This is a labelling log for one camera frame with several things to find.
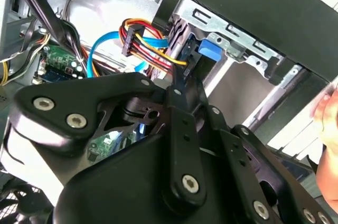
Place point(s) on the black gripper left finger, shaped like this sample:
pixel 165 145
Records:
pixel 105 86

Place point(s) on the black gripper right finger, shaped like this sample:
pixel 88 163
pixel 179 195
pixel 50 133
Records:
pixel 237 150

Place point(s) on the person's bare hand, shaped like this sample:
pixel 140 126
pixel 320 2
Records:
pixel 328 176

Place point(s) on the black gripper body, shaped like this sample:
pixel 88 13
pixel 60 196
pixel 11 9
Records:
pixel 126 181

